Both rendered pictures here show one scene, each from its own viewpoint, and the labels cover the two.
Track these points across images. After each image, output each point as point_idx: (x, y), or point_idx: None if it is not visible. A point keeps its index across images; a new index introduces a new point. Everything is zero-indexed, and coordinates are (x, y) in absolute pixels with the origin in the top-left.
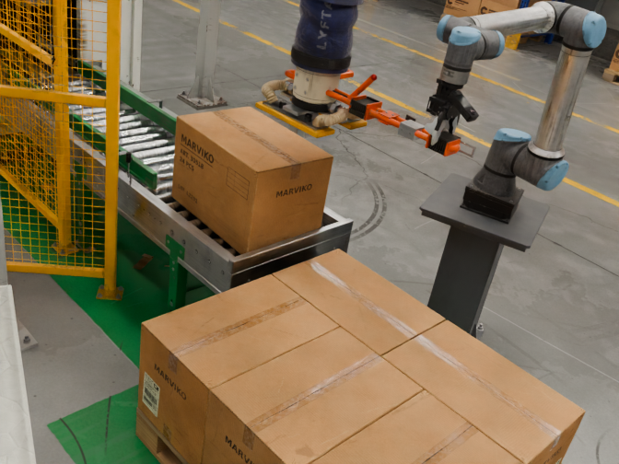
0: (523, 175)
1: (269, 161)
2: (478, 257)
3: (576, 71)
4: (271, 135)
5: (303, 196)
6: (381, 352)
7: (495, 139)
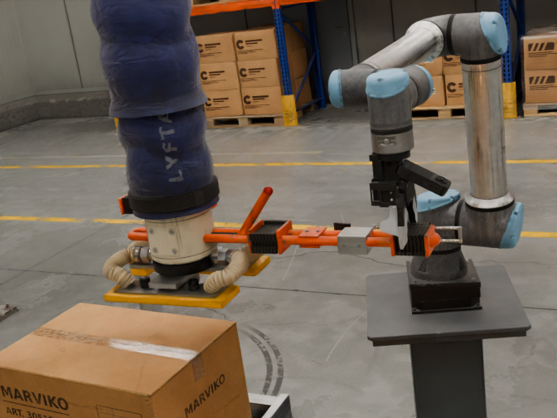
0: (477, 240)
1: (156, 370)
2: (462, 366)
3: (494, 89)
4: (133, 331)
5: (219, 396)
6: None
7: (418, 211)
